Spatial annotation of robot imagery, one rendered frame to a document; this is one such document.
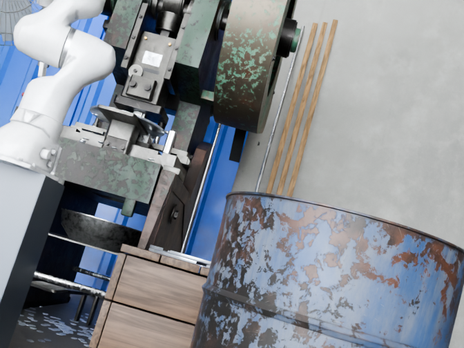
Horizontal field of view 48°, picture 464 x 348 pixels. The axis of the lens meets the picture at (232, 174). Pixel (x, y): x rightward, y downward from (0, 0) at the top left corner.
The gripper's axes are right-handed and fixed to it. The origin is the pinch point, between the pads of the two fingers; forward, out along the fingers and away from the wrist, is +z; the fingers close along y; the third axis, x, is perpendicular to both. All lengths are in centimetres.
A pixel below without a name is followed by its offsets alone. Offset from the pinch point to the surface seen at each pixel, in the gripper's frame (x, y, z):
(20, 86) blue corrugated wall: 131, -82, 35
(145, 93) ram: 13.2, 35.4, 1.7
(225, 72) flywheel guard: 4, 65, -14
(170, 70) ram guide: 17.3, 42.3, -8.7
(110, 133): -1.1, 30.0, 17.1
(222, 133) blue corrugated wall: 134, 51, 31
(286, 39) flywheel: 34, 81, -31
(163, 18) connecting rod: 33, 31, -27
